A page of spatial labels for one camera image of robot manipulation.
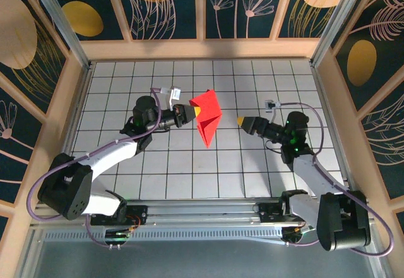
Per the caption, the red paper sheet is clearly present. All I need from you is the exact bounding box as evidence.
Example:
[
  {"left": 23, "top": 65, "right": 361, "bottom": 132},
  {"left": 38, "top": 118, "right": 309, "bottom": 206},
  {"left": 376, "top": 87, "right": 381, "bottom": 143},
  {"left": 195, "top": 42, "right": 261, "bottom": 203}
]
[{"left": 188, "top": 88, "right": 223, "bottom": 149}]

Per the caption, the white grid mat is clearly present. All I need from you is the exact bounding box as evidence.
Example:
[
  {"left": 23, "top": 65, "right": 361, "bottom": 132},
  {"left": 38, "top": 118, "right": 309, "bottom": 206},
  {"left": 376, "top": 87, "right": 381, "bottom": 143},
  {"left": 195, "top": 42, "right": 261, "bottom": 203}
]
[{"left": 59, "top": 59, "right": 354, "bottom": 201}]

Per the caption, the small circuit board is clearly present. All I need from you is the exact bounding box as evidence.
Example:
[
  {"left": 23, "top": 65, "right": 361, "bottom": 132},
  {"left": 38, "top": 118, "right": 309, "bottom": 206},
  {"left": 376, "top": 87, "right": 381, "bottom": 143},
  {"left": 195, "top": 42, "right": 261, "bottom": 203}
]
[
  {"left": 282, "top": 226, "right": 318, "bottom": 244},
  {"left": 105, "top": 227, "right": 140, "bottom": 240}
]

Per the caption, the grey metal panel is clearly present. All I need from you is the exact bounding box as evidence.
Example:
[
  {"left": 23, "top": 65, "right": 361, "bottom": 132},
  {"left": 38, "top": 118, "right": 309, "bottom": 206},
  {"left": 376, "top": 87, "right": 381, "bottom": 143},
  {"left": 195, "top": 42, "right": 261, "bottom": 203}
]
[{"left": 18, "top": 239, "right": 386, "bottom": 278}]

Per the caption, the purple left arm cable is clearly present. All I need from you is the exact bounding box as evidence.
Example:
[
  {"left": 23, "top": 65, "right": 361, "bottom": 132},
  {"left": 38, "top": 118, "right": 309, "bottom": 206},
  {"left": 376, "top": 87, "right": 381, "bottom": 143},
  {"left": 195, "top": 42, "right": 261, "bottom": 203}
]
[{"left": 27, "top": 87, "right": 173, "bottom": 250}]

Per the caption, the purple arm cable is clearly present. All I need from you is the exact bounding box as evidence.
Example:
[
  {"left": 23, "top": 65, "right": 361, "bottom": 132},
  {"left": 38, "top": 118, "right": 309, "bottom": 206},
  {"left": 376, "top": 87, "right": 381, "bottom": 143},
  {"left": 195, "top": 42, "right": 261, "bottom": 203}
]
[
  {"left": 27, "top": 87, "right": 173, "bottom": 250},
  {"left": 274, "top": 100, "right": 395, "bottom": 257}
]

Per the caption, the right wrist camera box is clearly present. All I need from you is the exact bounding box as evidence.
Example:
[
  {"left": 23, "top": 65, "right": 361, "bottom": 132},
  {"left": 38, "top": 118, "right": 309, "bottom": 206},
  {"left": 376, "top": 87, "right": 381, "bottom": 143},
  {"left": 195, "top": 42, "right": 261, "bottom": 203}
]
[{"left": 264, "top": 100, "right": 281, "bottom": 114}]

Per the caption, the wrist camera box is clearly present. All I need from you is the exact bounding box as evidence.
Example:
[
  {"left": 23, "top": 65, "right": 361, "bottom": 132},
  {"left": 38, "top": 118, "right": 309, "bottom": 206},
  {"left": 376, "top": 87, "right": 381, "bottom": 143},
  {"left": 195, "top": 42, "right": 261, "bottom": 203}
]
[
  {"left": 168, "top": 85, "right": 183, "bottom": 101},
  {"left": 264, "top": 100, "right": 281, "bottom": 114}
]

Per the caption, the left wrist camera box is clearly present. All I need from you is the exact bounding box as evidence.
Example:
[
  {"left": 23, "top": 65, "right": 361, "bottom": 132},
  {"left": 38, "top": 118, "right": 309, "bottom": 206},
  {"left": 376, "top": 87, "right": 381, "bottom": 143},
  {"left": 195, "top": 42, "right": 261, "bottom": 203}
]
[{"left": 168, "top": 85, "right": 183, "bottom": 101}]

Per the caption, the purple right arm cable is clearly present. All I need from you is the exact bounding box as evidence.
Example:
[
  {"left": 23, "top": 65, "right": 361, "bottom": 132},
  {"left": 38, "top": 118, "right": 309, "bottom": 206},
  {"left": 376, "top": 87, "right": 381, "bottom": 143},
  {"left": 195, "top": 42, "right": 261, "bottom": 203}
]
[{"left": 274, "top": 100, "right": 395, "bottom": 257}]

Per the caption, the aluminium side rail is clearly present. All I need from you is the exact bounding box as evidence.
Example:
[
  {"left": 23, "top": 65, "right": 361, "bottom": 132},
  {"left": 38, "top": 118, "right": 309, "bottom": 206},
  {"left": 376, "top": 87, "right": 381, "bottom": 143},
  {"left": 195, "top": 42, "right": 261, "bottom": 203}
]
[
  {"left": 47, "top": 63, "right": 95, "bottom": 203},
  {"left": 311, "top": 63, "right": 359, "bottom": 198}
]

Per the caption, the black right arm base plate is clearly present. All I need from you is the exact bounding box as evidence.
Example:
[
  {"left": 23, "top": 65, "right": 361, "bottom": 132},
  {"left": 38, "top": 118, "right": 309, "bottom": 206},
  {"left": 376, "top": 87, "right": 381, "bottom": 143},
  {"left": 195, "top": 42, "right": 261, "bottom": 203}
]
[{"left": 257, "top": 200, "right": 316, "bottom": 225}]

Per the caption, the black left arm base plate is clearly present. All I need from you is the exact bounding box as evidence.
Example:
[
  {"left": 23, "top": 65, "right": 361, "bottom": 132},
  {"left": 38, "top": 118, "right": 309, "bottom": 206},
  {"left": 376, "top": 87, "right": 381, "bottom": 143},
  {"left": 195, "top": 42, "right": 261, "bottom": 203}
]
[{"left": 90, "top": 204, "right": 149, "bottom": 227}]

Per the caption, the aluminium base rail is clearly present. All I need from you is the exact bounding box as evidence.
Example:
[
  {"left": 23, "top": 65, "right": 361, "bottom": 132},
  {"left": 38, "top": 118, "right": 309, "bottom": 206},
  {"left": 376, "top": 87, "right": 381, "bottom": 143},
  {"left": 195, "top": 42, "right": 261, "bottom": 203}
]
[{"left": 30, "top": 198, "right": 378, "bottom": 228}]

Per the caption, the slotted grey cable duct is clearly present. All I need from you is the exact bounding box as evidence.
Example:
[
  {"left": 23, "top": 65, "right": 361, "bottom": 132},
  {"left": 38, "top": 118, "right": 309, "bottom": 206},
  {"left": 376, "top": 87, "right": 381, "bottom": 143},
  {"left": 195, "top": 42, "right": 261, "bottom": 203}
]
[{"left": 44, "top": 227, "right": 287, "bottom": 241}]

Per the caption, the aluminium corner post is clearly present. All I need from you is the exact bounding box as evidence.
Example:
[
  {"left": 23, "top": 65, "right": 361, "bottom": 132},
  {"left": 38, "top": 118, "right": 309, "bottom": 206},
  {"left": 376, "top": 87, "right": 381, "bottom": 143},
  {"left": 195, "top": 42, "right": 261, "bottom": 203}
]
[
  {"left": 25, "top": 0, "right": 92, "bottom": 69},
  {"left": 310, "top": 0, "right": 371, "bottom": 67}
]

